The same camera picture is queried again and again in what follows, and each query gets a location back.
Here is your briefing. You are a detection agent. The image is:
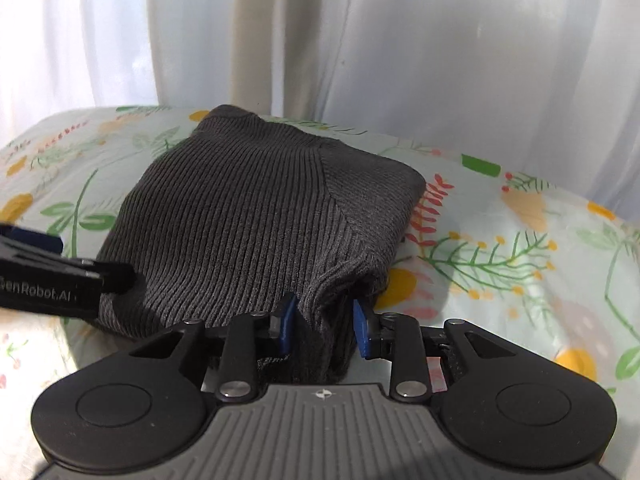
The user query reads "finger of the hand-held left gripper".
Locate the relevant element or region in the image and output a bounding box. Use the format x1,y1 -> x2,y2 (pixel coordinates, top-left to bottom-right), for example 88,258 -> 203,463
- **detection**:
0,224 -> 65,261
0,240 -> 137,295

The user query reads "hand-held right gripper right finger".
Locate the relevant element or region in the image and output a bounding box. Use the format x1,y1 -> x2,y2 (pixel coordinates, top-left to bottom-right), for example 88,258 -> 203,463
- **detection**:
352,299 -> 512,404

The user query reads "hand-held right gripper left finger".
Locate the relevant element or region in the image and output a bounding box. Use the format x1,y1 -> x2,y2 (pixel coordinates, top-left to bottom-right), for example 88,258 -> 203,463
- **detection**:
129,292 -> 302,403

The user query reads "dark grey knit sweater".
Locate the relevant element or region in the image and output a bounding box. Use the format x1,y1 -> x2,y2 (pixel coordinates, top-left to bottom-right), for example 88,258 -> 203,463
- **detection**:
95,104 -> 427,386

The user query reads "floral bed sheet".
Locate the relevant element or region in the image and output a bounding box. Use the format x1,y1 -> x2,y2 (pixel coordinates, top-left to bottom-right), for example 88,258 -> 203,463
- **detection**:
0,105 -> 640,480

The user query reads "white curtain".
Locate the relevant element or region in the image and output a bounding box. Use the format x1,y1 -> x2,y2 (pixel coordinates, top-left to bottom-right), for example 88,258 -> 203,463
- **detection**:
0,0 -> 640,213

